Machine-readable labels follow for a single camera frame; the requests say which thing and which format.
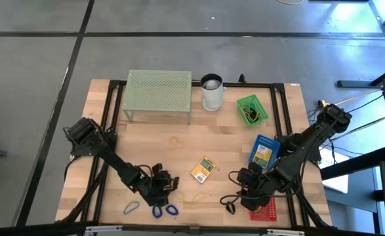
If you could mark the green rubber band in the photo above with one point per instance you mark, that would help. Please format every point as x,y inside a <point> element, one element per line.
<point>248,106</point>

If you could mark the slate blue rubber band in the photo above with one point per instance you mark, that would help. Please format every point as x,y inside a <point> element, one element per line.
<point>124,211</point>

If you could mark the red plastic basket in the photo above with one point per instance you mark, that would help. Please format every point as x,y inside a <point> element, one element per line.
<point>269,213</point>

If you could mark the black rubber band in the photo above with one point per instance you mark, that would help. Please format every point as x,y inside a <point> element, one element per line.
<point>230,208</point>
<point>253,110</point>

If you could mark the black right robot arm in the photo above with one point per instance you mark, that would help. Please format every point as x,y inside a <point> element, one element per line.
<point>310,144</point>

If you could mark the green plastic basket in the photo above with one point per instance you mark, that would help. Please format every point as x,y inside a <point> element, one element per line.
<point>261,105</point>

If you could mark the white cup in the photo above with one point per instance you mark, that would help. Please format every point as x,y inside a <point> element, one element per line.
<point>212,100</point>

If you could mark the blue coil wristband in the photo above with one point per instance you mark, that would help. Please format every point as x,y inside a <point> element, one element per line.
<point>166,209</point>
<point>153,212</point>

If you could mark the silver camera mount bar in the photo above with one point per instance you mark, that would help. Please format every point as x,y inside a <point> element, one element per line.
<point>193,230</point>

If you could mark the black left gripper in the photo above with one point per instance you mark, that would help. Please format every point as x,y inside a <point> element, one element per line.
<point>159,187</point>

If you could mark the thin yellow rubber band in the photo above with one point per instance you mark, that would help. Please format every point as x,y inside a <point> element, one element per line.
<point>175,143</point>

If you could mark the black desk frame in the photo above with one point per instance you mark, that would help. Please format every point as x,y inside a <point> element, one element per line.
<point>353,163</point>

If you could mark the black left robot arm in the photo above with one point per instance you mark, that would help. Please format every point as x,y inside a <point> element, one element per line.
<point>113,160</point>

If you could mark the Crayola crayon box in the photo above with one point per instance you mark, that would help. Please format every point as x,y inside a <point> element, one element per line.
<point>262,154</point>
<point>203,170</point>

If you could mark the large yellow rubber band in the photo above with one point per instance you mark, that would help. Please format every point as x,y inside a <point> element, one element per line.
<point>196,198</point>

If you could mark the green perforated metal shelf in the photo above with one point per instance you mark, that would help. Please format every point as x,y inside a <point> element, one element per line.
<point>157,90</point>

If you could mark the small black clamp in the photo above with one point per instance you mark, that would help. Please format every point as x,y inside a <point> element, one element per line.
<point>242,79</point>

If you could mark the white paper sheet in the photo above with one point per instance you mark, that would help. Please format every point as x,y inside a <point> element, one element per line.
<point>336,183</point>

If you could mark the blue plastic basket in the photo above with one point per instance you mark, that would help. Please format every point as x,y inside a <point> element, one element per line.
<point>271,141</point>

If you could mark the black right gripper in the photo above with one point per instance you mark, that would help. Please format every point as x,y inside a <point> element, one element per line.
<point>257,190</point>

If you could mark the black table frame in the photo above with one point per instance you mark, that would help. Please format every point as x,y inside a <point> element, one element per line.
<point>254,85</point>

